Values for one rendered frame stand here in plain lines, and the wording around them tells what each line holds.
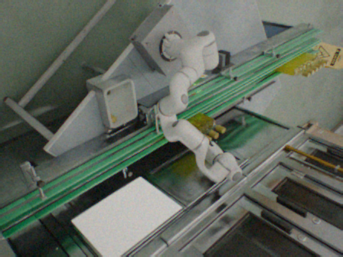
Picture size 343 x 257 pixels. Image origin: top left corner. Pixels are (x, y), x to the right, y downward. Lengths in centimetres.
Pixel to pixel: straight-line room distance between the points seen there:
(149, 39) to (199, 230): 92
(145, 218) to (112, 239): 17
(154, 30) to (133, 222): 90
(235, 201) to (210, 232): 22
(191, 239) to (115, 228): 33
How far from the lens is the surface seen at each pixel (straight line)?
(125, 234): 147
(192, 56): 139
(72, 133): 167
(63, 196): 158
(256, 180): 173
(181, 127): 131
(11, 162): 213
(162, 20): 167
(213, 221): 155
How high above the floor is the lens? 208
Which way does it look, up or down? 39 degrees down
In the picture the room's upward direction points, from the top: 118 degrees clockwise
